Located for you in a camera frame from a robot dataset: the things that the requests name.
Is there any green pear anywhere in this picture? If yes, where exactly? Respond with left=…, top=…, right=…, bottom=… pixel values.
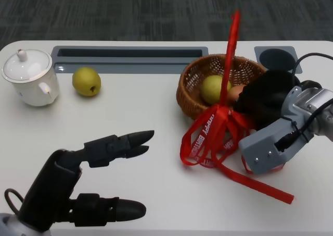
left=72, top=67, right=101, bottom=98
left=201, top=75, right=232, bottom=104

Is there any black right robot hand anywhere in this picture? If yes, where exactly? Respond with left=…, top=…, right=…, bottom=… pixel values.
left=233, top=69, right=296, bottom=129

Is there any grey wrist camera housing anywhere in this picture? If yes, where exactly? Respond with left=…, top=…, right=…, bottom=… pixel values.
left=238, top=86, right=314, bottom=175
left=0, top=212, right=50, bottom=236

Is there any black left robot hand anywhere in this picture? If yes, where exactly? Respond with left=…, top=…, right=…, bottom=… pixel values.
left=15, top=129, right=156, bottom=231

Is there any grey left wrist camera housing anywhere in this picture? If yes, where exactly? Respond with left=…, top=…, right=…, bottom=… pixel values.
left=0, top=212, right=50, bottom=236

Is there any grey slot tray inset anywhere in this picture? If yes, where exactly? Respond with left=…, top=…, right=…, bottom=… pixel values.
left=51, top=45, right=210, bottom=74

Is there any red birthday ribbon bow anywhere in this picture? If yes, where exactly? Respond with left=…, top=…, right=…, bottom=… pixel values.
left=179, top=104, right=294, bottom=205

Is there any red apple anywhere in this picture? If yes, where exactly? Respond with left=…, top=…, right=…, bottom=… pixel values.
left=228, top=84, right=247, bottom=102

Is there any white ceramic teapot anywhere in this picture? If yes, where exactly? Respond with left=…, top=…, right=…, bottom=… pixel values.
left=3, top=66, right=60, bottom=107

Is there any white cup lid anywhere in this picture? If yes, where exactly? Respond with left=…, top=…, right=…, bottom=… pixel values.
left=2, top=48, right=53, bottom=83

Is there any black left wrist loop cable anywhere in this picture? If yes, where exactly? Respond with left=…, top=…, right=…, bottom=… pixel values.
left=4, top=188, right=24, bottom=215

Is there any black right wrist loop cable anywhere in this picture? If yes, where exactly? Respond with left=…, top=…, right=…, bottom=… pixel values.
left=291, top=53, right=333, bottom=85

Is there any black wrist loop cable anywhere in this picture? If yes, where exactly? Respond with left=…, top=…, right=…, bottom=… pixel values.
left=4, top=188, right=24, bottom=215
left=291, top=53, right=333, bottom=85

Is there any black right camera cable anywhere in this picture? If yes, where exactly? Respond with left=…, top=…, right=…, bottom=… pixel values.
left=279, top=102, right=333, bottom=150

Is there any grey round cup holder inset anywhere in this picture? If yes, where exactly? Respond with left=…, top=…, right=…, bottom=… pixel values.
left=254, top=46, right=304, bottom=75

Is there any grey right wrist camera housing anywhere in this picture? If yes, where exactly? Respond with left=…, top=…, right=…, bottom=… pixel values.
left=238, top=86, right=314, bottom=175

